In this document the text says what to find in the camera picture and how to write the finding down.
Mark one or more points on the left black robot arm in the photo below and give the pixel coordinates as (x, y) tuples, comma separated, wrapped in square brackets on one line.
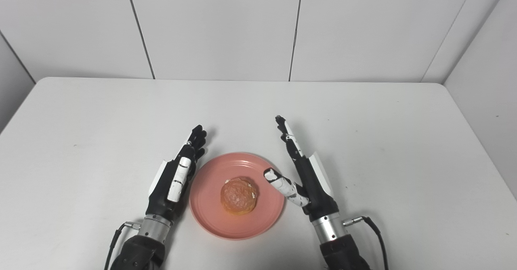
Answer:
[(141, 250)]

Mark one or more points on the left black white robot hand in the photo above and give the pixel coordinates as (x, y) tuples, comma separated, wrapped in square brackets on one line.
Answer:
[(163, 193)]

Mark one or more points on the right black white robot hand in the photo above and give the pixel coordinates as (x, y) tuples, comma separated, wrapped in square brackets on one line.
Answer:
[(315, 189)]

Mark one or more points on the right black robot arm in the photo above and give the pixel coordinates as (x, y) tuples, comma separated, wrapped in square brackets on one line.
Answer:
[(339, 245)]

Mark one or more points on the pink round plate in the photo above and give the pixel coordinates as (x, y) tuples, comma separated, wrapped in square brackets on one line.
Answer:
[(206, 205)]

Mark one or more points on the golden cream puff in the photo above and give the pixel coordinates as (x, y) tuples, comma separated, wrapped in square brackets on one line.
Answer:
[(239, 195)]

